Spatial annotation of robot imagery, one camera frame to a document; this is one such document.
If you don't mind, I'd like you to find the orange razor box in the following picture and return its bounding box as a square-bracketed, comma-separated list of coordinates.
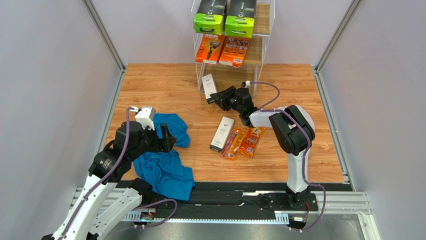
[218, 36, 251, 68]
[195, 34, 226, 65]

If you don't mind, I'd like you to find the orange razor box back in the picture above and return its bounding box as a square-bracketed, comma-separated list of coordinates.
[218, 36, 251, 68]

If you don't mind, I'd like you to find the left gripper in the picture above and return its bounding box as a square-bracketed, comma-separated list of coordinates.
[129, 122, 177, 160]

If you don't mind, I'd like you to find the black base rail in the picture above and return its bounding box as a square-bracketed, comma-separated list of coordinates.
[139, 182, 320, 221]

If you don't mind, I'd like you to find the white tall box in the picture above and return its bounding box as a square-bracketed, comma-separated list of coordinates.
[209, 116, 235, 153]
[201, 73, 218, 100]

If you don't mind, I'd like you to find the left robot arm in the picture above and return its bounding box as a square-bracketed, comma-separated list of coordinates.
[42, 120, 177, 240]

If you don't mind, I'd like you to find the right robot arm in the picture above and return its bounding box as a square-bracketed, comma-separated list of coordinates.
[206, 86, 315, 209]

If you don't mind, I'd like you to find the orange disposable razor pack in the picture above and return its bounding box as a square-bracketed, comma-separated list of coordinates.
[237, 127, 266, 158]

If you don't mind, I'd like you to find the orange toothbrush pack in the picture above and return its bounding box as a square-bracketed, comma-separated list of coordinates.
[220, 127, 248, 161]

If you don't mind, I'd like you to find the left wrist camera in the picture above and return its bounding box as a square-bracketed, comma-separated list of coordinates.
[131, 106, 156, 131]

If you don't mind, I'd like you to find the blue cloth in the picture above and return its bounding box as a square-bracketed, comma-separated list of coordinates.
[133, 113, 195, 201]

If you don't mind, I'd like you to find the black green razor box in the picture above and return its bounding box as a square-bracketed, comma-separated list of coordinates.
[193, 0, 228, 35]
[225, 0, 257, 39]

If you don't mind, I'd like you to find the orange razor box front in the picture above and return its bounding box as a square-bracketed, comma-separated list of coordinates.
[195, 34, 226, 65]

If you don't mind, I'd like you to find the white wire shelf rack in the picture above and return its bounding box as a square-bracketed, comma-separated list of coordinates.
[191, 0, 276, 94]

